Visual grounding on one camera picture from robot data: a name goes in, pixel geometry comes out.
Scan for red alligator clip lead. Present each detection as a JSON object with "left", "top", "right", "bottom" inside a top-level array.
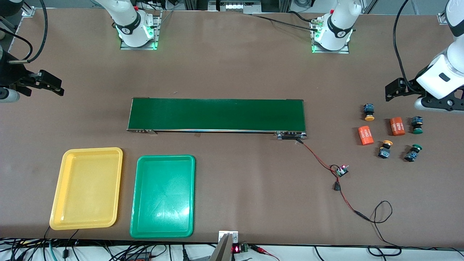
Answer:
[{"left": 252, "top": 246, "right": 279, "bottom": 261}]

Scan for green mushroom push button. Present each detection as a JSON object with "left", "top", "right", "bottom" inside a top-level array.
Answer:
[
  {"left": 411, "top": 116, "right": 424, "bottom": 135},
  {"left": 404, "top": 144, "right": 423, "bottom": 162}
]

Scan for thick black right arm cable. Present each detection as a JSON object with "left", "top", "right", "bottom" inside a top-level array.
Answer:
[{"left": 7, "top": 0, "right": 49, "bottom": 65}]

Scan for red black power wire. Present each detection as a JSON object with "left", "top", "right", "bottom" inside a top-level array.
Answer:
[{"left": 294, "top": 139, "right": 371, "bottom": 221}]

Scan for thin black looped cable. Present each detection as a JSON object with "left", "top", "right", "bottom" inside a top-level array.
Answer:
[{"left": 368, "top": 200, "right": 403, "bottom": 257}]

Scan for tangled cables below table edge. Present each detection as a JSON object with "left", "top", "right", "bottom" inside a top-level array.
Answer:
[{"left": 0, "top": 237, "right": 464, "bottom": 261}]

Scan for orange cylinder with 4680 print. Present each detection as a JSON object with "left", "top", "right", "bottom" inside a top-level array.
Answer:
[
  {"left": 357, "top": 125, "right": 374, "bottom": 146},
  {"left": 390, "top": 117, "right": 406, "bottom": 137}
]

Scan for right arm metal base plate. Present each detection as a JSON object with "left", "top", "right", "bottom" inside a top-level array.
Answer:
[{"left": 120, "top": 10, "right": 162, "bottom": 50}]

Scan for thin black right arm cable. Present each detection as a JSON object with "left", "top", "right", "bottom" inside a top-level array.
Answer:
[{"left": 0, "top": 29, "right": 34, "bottom": 60}]

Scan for green plastic tray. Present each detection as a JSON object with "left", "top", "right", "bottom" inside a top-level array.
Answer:
[{"left": 129, "top": 155, "right": 196, "bottom": 239}]

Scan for silver camera mount bracket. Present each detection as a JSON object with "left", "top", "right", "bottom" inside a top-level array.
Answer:
[{"left": 210, "top": 230, "right": 240, "bottom": 261}]

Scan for yellow plastic tray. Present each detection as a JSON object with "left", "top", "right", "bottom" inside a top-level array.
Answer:
[{"left": 49, "top": 147, "right": 123, "bottom": 231}]

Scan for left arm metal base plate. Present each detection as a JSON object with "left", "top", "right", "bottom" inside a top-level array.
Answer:
[{"left": 311, "top": 18, "right": 350, "bottom": 54}]

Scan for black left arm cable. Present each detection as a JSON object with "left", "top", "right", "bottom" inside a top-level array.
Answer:
[{"left": 393, "top": 0, "right": 423, "bottom": 94}]

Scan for black cable to arm base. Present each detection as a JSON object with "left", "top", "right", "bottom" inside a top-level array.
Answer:
[{"left": 249, "top": 10, "right": 321, "bottom": 32}]

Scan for aluminium rack behind table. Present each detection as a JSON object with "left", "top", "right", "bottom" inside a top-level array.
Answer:
[{"left": 181, "top": 0, "right": 292, "bottom": 15}]

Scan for green conveyor belt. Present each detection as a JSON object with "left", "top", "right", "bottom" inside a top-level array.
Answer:
[{"left": 127, "top": 97, "right": 308, "bottom": 141}]

